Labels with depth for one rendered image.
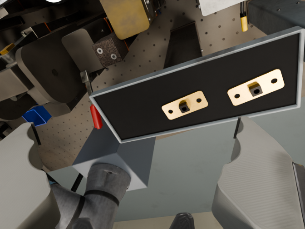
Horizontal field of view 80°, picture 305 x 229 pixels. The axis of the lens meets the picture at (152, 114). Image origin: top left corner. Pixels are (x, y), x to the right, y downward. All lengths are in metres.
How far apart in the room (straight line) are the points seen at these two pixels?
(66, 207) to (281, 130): 1.95
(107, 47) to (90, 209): 0.42
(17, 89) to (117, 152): 0.32
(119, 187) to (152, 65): 0.51
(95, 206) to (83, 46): 0.42
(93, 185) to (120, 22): 0.47
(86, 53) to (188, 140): 1.74
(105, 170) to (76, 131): 0.63
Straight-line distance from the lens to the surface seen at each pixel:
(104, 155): 0.62
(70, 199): 0.57
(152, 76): 0.33
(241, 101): 0.37
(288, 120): 2.10
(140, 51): 0.82
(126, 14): 0.40
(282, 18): 0.54
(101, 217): 0.59
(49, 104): 0.59
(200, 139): 2.06
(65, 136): 1.31
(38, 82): 0.40
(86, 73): 0.46
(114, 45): 0.40
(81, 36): 0.44
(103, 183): 0.62
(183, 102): 0.36
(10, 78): 0.44
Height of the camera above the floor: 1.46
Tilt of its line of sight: 52 degrees down
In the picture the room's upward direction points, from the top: 168 degrees counter-clockwise
